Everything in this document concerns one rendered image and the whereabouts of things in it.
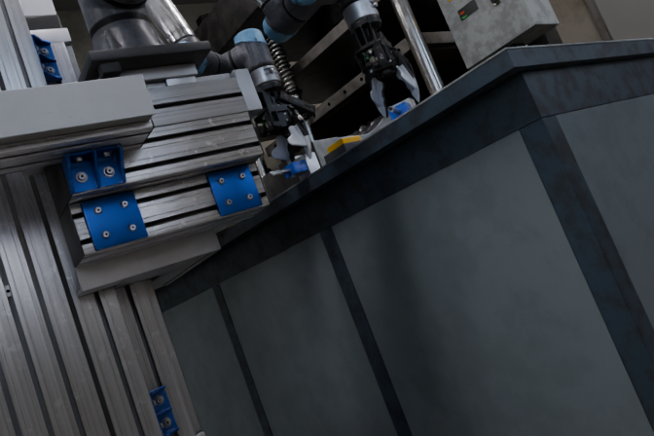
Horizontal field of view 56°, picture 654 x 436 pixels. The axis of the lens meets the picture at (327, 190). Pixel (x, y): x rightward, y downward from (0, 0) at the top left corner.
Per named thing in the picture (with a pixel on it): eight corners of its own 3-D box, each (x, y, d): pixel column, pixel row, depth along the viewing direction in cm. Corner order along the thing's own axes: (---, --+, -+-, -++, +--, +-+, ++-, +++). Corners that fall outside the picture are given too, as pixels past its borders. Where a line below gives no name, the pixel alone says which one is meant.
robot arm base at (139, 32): (104, 58, 106) (88, 8, 108) (89, 97, 119) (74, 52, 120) (185, 51, 115) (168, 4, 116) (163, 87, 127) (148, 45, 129)
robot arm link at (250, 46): (239, 46, 161) (267, 30, 158) (254, 83, 159) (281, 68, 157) (224, 38, 154) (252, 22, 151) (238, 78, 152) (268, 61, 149)
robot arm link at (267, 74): (267, 78, 159) (282, 63, 153) (272, 94, 159) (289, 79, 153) (242, 81, 155) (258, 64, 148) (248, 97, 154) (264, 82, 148)
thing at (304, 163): (279, 181, 143) (272, 160, 143) (269, 189, 146) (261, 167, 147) (322, 171, 151) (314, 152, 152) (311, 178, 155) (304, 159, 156)
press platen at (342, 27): (396, -16, 232) (391, -27, 233) (255, 111, 314) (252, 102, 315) (499, -11, 278) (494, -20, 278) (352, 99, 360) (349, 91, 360)
